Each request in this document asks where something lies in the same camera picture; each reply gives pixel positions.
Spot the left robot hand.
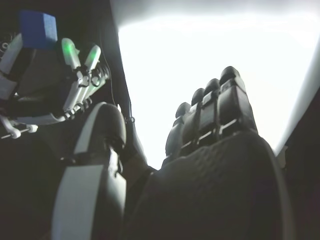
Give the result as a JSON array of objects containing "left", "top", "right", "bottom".
[{"left": 51, "top": 65, "right": 295, "bottom": 240}]

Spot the small blue block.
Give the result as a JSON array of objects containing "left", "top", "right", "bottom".
[{"left": 18, "top": 9, "right": 58, "bottom": 51}]

